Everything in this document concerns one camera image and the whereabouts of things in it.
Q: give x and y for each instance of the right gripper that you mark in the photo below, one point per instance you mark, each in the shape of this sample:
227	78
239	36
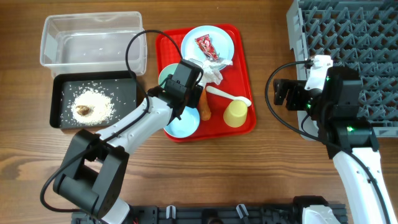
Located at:
296	88

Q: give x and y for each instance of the red strawberry snack wrapper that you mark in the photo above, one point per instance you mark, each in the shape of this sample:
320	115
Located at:
205	45

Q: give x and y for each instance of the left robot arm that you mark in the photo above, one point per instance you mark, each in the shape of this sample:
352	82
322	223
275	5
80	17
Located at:
93	169

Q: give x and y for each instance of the clear plastic bin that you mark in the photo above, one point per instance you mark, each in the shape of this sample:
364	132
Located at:
93	42

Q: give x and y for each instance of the light blue bowl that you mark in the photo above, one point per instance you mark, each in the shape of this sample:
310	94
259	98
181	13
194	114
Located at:
185	126

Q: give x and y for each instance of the brown food scrap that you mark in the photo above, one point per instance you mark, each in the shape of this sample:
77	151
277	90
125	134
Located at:
83	110

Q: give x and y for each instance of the black waste tray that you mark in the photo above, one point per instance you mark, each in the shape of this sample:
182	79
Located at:
119	83

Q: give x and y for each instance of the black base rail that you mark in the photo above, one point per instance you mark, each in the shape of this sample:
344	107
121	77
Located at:
266	214

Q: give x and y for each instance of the red serving tray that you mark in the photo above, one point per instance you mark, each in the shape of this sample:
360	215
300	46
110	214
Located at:
235	82

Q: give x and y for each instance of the yellow plastic cup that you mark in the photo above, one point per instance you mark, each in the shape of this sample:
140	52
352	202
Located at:
235	114

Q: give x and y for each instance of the mint green bowl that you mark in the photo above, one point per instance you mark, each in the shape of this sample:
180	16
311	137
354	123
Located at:
168	70

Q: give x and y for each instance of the white rice pile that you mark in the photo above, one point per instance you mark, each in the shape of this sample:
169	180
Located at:
89	93

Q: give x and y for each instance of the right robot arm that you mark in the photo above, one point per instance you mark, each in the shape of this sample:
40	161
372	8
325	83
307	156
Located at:
350	141

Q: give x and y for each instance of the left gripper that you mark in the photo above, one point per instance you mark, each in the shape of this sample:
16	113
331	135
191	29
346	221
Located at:
194	96

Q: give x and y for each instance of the grey dishwasher rack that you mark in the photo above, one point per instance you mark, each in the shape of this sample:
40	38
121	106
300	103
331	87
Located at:
361	35

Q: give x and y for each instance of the white tissue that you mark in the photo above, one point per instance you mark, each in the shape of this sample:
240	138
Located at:
211	69

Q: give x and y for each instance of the orange carrot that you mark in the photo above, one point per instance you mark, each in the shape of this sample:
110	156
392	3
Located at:
203	108

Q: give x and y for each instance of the light blue plate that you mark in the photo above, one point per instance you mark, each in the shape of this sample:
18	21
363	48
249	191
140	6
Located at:
221	41

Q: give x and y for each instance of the white plastic spoon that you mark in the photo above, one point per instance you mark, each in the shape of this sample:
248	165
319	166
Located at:
215	91

